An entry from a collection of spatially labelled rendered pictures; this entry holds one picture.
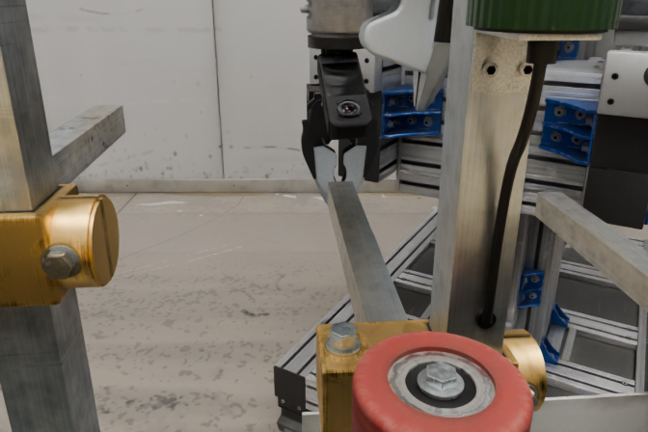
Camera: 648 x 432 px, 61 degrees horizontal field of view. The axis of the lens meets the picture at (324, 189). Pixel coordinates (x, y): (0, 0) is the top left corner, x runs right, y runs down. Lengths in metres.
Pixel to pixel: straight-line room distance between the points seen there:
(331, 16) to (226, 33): 2.39
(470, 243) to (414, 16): 0.15
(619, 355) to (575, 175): 0.68
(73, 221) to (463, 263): 0.20
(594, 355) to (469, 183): 1.33
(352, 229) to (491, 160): 0.25
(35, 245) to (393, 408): 0.19
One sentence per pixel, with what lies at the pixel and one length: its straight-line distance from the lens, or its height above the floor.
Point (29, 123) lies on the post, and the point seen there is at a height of 1.01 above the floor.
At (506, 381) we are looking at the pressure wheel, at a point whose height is 0.91.
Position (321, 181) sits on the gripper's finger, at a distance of 0.65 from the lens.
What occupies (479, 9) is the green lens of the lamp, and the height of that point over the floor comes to 1.07.
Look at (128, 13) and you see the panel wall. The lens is 3.11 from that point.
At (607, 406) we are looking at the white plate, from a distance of 0.47.
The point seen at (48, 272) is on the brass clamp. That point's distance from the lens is 0.30.
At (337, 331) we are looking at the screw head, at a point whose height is 0.88.
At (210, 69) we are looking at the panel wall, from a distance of 3.03.
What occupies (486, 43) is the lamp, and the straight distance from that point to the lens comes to 0.28.
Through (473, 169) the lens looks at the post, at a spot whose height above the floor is 0.99.
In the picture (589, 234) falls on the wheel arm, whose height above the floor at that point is 0.85.
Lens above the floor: 1.07
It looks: 20 degrees down
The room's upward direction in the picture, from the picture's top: straight up
